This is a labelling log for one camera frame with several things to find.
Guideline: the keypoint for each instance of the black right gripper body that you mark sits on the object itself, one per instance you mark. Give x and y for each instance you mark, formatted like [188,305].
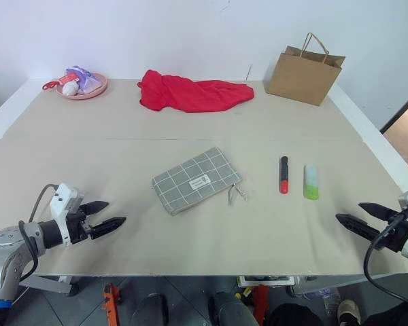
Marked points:
[396,234]

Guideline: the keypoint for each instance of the black bundle on floor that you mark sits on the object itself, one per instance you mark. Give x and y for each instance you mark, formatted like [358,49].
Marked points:
[292,316]

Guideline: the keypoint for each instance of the orange clamp tool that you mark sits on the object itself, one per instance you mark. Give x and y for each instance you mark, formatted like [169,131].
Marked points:
[111,302]

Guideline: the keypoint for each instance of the red tag with loop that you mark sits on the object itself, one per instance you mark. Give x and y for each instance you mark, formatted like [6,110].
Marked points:
[59,81]

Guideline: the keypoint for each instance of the black marker with red cap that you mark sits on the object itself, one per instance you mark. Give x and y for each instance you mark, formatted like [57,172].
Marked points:
[284,173]

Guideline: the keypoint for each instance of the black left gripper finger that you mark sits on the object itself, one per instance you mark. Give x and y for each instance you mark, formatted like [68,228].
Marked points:
[95,206]
[107,225]

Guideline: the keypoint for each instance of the purple plastic package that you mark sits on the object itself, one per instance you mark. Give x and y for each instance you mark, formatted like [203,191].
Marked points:
[88,79]

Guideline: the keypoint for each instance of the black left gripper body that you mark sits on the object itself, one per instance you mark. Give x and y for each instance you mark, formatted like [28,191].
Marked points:
[76,227]

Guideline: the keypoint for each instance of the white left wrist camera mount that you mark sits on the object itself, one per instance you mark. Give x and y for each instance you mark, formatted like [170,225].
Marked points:
[63,197]

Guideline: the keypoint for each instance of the green and white tube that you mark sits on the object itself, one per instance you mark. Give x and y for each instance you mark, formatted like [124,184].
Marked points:
[311,185]

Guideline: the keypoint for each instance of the red and yellow tool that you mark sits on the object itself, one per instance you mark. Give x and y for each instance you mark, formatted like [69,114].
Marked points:
[260,302]

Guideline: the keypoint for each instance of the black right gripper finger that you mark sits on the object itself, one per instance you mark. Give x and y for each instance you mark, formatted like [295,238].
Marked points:
[358,227]
[381,211]

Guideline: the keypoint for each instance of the white box under table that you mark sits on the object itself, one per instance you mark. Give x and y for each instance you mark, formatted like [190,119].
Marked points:
[265,280]

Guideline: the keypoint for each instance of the white table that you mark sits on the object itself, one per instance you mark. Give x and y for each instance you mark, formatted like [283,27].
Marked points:
[367,119]

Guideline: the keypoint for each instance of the clear plastic bottle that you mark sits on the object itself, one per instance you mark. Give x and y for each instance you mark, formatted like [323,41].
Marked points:
[331,300]

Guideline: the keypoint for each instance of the small white round object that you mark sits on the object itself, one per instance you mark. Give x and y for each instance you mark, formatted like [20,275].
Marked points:
[69,89]

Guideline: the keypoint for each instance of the beige shoe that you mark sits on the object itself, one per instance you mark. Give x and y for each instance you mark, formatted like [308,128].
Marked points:
[348,312]

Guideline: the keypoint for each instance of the brown paper bag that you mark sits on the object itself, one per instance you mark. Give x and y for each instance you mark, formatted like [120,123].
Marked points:
[301,76]

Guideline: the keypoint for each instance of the grey checked pouch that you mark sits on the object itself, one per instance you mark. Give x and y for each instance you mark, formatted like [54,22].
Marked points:
[190,180]

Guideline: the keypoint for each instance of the grey metal table bracket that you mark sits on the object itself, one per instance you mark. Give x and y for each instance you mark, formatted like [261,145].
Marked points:
[51,283]

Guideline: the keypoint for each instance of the dark rounded shape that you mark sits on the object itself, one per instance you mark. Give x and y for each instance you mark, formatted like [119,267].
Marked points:
[231,310]

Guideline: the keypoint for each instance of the pink plate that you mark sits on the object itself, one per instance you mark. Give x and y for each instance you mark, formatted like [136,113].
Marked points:
[88,94]

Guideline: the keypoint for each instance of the red cloth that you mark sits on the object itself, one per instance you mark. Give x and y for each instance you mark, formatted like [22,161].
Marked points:
[197,93]

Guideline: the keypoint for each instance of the beige table cover sheet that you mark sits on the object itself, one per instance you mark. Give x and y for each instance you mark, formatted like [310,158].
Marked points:
[190,125]
[190,244]

